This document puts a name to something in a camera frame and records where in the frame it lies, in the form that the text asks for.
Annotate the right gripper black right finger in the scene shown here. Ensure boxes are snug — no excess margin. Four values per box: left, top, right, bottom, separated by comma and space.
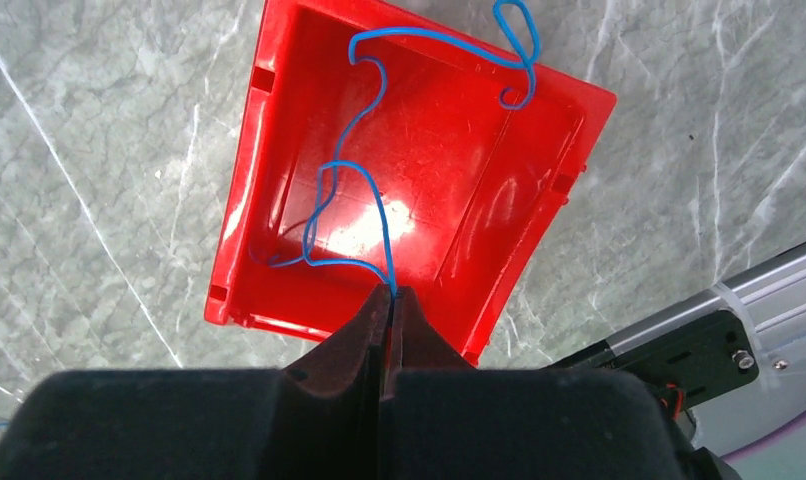
379, 287, 686, 479

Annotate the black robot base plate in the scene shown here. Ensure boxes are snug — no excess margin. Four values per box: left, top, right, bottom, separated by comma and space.
552, 308, 760, 423

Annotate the aluminium frame rail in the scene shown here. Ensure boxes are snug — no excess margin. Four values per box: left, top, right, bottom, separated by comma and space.
601, 235, 806, 458

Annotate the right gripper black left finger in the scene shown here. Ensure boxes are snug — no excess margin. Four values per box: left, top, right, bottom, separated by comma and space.
0, 287, 393, 479

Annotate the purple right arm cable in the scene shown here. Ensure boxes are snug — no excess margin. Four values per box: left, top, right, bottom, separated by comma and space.
724, 397, 806, 464

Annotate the red plastic bin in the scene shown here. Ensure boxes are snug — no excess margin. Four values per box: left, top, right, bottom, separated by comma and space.
204, 1, 617, 363

